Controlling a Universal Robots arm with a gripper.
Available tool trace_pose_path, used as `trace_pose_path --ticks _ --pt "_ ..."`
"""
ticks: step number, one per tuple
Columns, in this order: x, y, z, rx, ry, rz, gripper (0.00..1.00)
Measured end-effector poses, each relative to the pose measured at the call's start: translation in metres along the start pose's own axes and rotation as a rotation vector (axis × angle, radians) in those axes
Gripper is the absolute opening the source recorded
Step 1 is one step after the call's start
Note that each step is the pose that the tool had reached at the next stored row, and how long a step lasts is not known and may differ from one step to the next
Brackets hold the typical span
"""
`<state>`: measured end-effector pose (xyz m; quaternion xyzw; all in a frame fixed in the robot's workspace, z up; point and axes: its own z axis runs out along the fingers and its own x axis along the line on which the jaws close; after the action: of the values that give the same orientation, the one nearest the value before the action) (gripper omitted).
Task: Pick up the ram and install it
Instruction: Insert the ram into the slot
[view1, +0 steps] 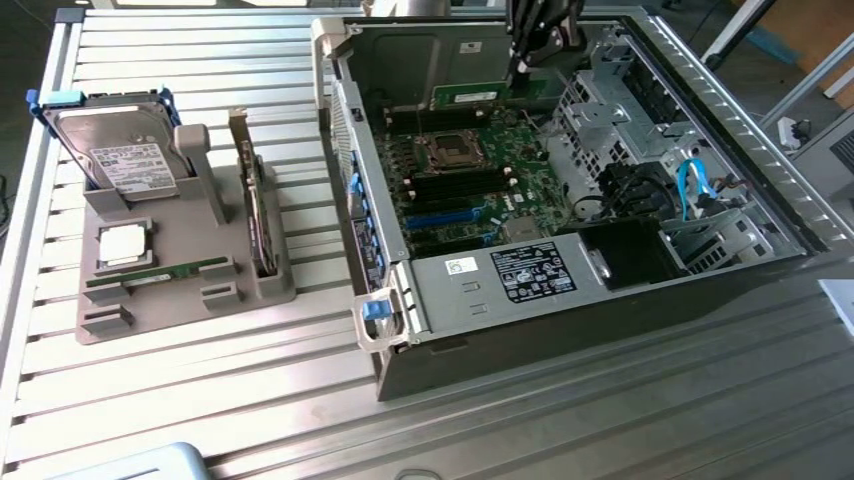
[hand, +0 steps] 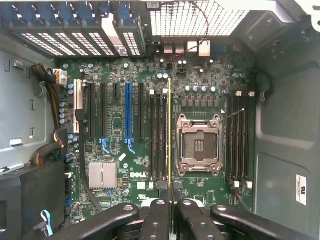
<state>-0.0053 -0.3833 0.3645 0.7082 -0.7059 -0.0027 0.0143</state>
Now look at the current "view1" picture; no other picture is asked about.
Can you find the black RAM slot bank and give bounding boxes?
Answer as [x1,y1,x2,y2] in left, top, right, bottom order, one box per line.
[388,105,504,135]
[408,163,524,207]

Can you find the graphics card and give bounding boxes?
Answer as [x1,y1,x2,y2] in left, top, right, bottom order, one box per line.
[226,106,281,279]

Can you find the green motherboard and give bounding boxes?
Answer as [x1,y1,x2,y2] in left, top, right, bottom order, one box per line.
[373,67,576,259]

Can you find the silver chipset heatsink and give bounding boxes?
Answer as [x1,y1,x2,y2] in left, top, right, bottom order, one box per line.
[501,218,545,243]

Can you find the white power strip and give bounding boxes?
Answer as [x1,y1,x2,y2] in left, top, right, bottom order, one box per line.
[776,115,804,149]

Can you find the blue expansion slot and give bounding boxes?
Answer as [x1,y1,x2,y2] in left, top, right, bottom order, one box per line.
[404,208,474,233]

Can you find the hard disk in blue carrier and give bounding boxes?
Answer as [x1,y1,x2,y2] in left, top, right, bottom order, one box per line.
[26,87,182,203]

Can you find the silver CPU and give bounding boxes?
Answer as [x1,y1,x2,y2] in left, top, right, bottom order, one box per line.
[97,224,155,266]

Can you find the grey power supply unit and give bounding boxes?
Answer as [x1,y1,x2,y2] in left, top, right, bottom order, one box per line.
[404,232,613,335]

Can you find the grey parts rack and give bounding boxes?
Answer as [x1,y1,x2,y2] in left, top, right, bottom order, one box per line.
[75,123,299,346]

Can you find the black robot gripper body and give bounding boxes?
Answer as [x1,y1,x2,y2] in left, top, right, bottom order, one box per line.
[505,0,586,32]

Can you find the blue wire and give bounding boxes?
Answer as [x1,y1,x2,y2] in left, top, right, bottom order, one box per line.
[674,157,717,221]

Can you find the metal disk bay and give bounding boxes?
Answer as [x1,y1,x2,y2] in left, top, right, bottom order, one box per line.
[550,67,669,166]

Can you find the white flat object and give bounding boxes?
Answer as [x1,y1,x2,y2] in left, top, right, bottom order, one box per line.
[816,278,854,322]

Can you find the black wire bundle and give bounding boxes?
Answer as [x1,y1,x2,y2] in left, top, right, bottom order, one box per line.
[572,162,689,224]

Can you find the CPU socket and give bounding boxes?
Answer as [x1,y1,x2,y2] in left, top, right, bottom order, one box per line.
[417,130,484,171]

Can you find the open black PC case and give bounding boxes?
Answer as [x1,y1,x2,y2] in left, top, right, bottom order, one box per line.
[311,13,836,402]

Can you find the green RAM stick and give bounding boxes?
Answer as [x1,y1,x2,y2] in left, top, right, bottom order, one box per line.
[432,80,512,109]
[85,255,230,290]

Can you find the pale blue rounded object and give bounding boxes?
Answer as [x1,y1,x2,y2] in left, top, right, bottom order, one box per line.
[79,441,207,480]

